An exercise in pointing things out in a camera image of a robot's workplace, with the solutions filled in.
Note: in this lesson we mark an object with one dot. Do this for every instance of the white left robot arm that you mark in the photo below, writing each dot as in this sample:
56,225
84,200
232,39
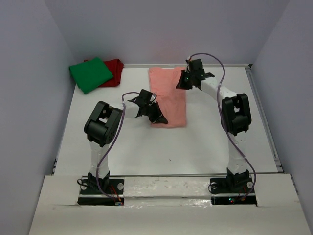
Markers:
104,126

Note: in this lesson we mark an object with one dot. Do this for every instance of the red folded t shirt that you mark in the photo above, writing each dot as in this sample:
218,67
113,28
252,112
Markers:
115,66

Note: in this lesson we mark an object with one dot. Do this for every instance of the pink t shirt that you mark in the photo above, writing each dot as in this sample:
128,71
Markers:
172,101

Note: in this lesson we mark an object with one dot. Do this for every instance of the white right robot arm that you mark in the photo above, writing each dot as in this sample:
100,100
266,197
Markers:
235,115

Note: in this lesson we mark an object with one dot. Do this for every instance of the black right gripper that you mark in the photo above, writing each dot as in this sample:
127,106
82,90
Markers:
181,84

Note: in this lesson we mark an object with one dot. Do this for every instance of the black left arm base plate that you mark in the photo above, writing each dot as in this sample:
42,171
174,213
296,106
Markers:
91,196

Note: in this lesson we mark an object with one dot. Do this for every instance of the green folded t shirt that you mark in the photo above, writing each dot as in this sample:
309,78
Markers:
90,74

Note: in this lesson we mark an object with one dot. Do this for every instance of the white front cover board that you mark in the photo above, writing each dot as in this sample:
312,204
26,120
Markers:
170,206

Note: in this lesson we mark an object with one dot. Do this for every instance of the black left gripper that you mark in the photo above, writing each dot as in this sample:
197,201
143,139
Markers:
158,115

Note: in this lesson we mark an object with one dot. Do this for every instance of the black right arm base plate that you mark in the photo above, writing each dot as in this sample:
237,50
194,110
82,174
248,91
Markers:
233,193

